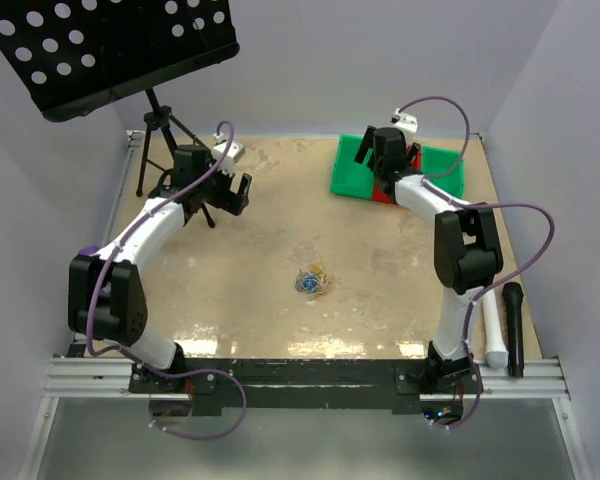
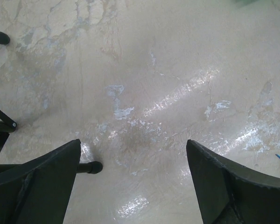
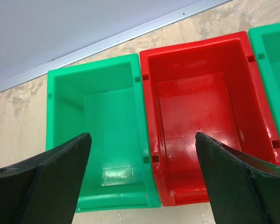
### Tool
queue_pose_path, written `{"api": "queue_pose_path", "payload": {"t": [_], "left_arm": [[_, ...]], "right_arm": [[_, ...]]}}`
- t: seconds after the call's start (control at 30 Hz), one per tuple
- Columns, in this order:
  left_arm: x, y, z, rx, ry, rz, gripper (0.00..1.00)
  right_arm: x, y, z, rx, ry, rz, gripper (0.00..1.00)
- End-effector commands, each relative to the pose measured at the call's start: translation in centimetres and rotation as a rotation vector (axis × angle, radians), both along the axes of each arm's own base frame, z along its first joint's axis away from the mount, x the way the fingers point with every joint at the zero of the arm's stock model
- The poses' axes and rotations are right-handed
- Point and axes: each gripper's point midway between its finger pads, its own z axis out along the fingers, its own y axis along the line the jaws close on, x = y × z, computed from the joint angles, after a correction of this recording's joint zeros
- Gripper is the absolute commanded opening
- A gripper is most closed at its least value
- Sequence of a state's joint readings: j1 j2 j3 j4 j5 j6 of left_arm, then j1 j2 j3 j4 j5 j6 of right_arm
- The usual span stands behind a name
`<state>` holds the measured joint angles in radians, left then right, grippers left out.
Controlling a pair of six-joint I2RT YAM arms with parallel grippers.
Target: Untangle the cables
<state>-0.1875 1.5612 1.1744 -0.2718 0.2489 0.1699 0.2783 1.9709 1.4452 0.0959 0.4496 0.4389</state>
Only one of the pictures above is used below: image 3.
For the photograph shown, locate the left green plastic bin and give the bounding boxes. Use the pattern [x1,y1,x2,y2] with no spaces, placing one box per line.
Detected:
[46,54,161,212]

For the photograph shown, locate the green plastic bin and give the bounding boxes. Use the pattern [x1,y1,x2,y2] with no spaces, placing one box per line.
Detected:
[46,54,161,212]
[248,23,280,137]

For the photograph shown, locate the right green plastic bin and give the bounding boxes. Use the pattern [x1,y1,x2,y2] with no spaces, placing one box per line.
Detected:
[248,23,280,137]

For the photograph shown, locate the red plastic bin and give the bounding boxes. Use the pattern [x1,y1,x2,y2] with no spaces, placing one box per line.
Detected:
[140,31,280,206]

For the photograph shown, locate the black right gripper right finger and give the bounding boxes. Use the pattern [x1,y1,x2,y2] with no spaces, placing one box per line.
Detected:
[196,132,280,224]

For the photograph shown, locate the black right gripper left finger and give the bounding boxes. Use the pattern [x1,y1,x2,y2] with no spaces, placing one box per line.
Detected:
[0,133,91,224]

